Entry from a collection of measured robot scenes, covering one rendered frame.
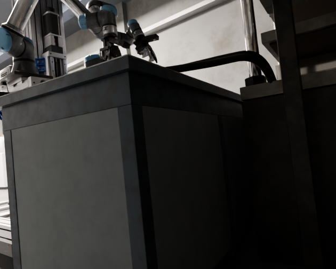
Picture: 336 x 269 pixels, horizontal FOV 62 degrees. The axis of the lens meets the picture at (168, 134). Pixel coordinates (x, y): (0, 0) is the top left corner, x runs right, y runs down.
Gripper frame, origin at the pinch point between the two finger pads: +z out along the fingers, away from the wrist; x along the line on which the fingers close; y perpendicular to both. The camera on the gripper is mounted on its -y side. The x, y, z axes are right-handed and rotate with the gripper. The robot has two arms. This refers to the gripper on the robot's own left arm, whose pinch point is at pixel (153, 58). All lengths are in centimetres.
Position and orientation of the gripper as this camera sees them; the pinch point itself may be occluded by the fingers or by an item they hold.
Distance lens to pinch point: 183.3
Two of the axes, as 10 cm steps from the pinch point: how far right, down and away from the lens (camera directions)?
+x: -5.0, -1.4, -8.5
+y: -7.7, 5.3, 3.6
